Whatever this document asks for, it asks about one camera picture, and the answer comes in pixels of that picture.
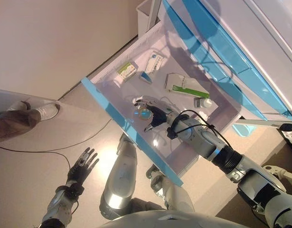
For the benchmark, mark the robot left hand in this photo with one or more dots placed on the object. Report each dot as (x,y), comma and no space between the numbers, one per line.
(80,169)

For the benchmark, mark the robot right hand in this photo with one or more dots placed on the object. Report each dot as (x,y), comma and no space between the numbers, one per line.
(160,116)

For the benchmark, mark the clear bottle yellow capsules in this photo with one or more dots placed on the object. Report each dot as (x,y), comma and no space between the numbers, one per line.
(144,114)

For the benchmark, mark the blue fronted cart drawer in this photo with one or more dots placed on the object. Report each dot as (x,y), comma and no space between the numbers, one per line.
(207,64)
(117,114)
(243,52)

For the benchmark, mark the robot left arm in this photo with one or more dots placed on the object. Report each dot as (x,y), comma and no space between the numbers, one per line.
(58,206)

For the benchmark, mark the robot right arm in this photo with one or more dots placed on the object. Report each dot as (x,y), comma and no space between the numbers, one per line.
(207,140)

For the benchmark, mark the long white green medicine box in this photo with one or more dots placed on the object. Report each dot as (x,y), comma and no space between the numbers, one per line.
(183,84)

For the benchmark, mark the white blue medicine box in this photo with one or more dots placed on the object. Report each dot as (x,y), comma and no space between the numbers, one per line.
(154,62)

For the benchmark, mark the small green white medicine box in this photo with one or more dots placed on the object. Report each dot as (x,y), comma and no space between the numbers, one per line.
(127,71)

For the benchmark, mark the blue white sachet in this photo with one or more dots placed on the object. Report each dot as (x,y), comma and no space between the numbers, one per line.
(145,78)

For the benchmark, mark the robot left leg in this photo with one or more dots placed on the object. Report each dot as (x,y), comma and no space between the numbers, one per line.
(120,183)

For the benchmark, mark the robot leg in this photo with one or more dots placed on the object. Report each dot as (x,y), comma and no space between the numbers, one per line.
(176,194)
(120,183)

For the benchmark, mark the small white bottle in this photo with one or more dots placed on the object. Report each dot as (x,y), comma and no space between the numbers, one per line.
(202,102)

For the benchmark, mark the bystander person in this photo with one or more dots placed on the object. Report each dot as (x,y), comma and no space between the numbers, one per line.
(17,121)

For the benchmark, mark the robot right leg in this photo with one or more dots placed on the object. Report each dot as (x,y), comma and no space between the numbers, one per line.
(176,194)

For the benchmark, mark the blue waste bin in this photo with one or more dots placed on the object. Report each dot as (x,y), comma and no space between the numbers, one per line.
(242,130)

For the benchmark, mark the white side bin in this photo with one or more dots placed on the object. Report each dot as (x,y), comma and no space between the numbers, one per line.
(143,14)

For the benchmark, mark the robot grey torso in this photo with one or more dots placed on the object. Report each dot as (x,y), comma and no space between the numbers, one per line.
(174,221)

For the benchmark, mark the white medical cart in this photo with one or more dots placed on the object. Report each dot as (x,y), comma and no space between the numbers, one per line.
(266,28)

